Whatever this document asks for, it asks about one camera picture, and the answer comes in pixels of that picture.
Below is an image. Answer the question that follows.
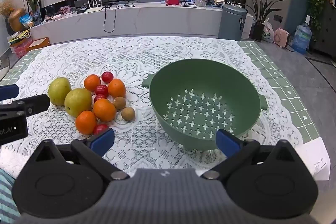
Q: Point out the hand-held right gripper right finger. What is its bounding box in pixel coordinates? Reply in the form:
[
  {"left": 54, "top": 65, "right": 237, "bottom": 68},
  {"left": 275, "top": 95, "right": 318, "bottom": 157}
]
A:
[{"left": 201, "top": 129, "right": 302, "bottom": 179}]

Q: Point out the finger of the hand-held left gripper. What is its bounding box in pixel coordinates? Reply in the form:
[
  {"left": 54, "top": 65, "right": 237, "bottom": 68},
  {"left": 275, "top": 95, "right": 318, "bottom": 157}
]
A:
[
  {"left": 0, "top": 84, "right": 19, "bottom": 102},
  {"left": 0, "top": 94, "right": 50, "bottom": 119}
]

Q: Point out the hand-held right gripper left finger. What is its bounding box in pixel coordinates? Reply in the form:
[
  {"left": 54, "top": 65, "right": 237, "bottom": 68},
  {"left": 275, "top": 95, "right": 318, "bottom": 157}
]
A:
[{"left": 26, "top": 127, "right": 131, "bottom": 180}]

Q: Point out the orange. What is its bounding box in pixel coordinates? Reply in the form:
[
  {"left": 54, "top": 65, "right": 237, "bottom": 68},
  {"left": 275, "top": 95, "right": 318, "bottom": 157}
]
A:
[
  {"left": 108, "top": 79, "right": 126, "bottom": 98},
  {"left": 93, "top": 98, "right": 117, "bottom": 122},
  {"left": 75, "top": 111, "right": 98, "bottom": 135},
  {"left": 84, "top": 74, "right": 101, "bottom": 92}
]

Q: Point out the yellow-green apple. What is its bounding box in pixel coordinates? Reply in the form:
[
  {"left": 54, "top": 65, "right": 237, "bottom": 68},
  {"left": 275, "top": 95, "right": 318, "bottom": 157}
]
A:
[
  {"left": 48, "top": 77, "right": 72, "bottom": 106},
  {"left": 64, "top": 88, "right": 93, "bottom": 117}
]

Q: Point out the brown kiwi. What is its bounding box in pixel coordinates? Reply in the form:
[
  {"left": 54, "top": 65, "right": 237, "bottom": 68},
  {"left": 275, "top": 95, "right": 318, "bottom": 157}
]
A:
[
  {"left": 121, "top": 107, "right": 136, "bottom": 121},
  {"left": 113, "top": 97, "right": 127, "bottom": 110}
]

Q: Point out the green colander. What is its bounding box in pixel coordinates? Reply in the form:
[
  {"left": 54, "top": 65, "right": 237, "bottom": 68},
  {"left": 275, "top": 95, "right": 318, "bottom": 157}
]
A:
[{"left": 142, "top": 59, "right": 268, "bottom": 150}]

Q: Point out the pink box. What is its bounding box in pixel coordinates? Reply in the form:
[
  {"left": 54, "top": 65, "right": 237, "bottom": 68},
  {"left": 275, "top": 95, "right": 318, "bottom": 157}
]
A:
[{"left": 13, "top": 39, "right": 33, "bottom": 58}]

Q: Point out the orange box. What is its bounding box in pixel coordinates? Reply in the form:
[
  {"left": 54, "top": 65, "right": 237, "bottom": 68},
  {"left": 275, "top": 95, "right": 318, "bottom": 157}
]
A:
[{"left": 26, "top": 37, "right": 51, "bottom": 52}]

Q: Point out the blue striped cloth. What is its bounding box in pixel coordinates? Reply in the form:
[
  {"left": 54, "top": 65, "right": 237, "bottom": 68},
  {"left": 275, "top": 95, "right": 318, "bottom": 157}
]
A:
[{"left": 0, "top": 168, "right": 21, "bottom": 224}]

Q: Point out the blue snack bag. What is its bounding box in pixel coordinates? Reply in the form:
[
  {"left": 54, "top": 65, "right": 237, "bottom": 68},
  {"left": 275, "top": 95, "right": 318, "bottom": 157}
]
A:
[{"left": 20, "top": 14, "right": 34, "bottom": 29}]

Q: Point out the golden vase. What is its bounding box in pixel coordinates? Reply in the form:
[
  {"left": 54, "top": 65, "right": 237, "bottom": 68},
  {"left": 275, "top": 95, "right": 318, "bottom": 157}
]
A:
[{"left": 0, "top": 0, "right": 27, "bottom": 31}]

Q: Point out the green grid tablecloth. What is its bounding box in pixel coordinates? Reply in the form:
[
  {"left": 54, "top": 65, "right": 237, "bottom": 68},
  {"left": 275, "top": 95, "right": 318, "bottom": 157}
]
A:
[{"left": 0, "top": 40, "right": 319, "bottom": 146}]

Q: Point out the white paper sheet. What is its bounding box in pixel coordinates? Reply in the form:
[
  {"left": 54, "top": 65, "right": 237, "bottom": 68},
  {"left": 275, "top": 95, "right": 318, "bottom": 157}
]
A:
[{"left": 302, "top": 135, "right": 331, "bottom": 182}]

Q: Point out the thin-leaf potted plant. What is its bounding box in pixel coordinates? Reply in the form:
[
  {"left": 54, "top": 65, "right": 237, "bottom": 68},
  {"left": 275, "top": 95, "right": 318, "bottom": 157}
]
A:
[{"left": 21, "top": 0, "right": 46, "bottom": 25}]

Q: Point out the white lace tablecloth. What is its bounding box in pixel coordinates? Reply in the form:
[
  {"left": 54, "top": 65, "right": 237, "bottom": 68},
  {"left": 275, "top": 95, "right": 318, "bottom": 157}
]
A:
[{"left": 0, "top": 36, "right": 303, "bottom": 178}]

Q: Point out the white router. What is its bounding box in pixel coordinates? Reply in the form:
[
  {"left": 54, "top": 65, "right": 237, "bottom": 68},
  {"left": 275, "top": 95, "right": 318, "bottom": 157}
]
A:
[{"left": 83, "top": 0, "right": 103, "bottom": 13}]

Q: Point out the white plastic bag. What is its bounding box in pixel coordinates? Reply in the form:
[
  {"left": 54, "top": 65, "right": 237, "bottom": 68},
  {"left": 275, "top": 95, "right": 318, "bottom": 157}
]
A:
[{"left": 262, "top": 19, "right": 274, "bottom": 43}]

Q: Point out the grey trash bin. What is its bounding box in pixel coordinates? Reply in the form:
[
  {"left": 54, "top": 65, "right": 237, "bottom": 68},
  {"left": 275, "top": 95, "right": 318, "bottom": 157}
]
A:
[{"left": 218, "top": 5, "right": 248, "bottom": 41}]

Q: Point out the blue water bottle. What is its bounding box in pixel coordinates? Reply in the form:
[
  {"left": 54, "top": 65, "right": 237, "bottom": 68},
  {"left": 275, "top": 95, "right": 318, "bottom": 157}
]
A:
[{"left": 292, "top": 16, "right": 312, "bottom": 54}]

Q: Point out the long-leaf potted plant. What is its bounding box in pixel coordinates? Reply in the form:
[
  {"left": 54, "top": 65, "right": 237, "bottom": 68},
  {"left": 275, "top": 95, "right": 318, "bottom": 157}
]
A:
[{"left": 241, "top": 0, "right": 289, "bottom": 42}]

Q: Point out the white marble media console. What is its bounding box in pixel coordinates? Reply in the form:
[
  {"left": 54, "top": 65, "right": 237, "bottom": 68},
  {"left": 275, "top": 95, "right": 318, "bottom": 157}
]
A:
[{"left": 30, "top": 1, "right": 254, "bottom": 44}]

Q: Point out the dark green cabinet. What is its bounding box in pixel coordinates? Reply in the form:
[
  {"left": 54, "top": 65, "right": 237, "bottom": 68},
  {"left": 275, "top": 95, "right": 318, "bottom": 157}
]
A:
[{"left": 314, "top": 1, "right": 336, "bottom": 59}]

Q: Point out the black cable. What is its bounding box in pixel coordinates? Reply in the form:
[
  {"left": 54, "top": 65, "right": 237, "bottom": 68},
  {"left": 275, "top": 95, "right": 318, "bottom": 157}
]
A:
[{"left": 103, "top": 3, "right": 135, "bottom": 33}]

